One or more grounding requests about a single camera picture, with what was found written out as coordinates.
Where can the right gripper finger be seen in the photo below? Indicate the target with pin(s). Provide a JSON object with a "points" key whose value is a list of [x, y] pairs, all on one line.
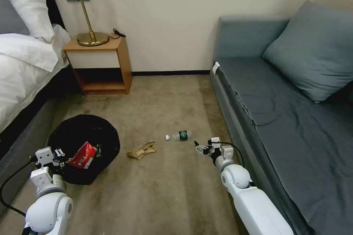
{"points": [[202, 151], [201, 145]]}

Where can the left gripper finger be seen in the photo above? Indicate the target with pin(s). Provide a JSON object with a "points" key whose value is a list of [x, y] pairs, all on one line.
{"points": [[62, 165], [60, 152]]}

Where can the black trash bin with bag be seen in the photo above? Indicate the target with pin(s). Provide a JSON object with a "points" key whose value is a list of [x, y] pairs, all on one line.
{"points": [[82, 130]]}

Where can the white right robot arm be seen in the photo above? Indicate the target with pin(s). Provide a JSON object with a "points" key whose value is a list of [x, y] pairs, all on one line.
{"points": [[248, 199]]}

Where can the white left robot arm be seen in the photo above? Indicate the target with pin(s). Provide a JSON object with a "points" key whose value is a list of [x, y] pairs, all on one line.
{"points": [[47, 207]]}

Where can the clear plastic bottle green label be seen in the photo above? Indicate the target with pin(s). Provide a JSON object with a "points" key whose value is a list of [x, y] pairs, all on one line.
{"points": [[182, 135]]}

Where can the red snack packet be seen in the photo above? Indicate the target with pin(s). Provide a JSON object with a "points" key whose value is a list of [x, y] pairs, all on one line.
{"points": [[82, 155]]}

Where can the grey bed base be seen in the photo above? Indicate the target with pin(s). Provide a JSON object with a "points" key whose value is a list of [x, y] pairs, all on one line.
{"points": [[24, 141]]}

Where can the dark green wrapper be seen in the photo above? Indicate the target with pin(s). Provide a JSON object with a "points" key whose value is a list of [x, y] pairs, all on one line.
{"points": [[98, 150]]}

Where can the crumpled brown paper bag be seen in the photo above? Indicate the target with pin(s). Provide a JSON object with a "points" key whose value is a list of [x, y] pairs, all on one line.
{"points": [[143, 150]]}

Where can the blue-grey sofa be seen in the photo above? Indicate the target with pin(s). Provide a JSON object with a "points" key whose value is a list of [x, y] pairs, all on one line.
{"points": [[289, 136]]}

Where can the white sofa tag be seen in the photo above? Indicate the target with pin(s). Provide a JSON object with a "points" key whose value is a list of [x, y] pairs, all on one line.
{"points": [[216, 68]]}

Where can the black baseboard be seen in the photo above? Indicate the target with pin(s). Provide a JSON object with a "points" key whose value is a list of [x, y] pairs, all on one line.
{"points": [[171, 73]]}

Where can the white duvet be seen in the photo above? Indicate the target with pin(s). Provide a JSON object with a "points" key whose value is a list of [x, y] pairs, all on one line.
{"points": [[24, 75]]}

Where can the wooden bedside table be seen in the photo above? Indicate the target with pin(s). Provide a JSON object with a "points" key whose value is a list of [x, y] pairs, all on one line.
{"points": [[96, 58]]}

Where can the brass lamp with white shade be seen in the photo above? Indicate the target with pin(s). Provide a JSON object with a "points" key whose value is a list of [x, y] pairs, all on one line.
{"points": [[92, 39]]}

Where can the blue-grey cushion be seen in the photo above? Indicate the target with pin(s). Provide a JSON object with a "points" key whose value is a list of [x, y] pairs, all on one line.
{"points": [[311, 53]]}

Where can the dark headboard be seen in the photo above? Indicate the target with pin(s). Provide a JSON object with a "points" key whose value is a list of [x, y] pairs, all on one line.
{"points": [[53, 9]]}

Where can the grey pillow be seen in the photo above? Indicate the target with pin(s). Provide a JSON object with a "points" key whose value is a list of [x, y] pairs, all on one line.
{"points": [[11, 12]]}

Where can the white pillow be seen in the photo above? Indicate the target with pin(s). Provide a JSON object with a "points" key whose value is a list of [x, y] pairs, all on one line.
{"points": [[27, 3]]}

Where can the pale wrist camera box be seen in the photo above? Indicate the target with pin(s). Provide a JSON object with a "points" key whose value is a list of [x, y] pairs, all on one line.
{"points": [[215, 140]]}

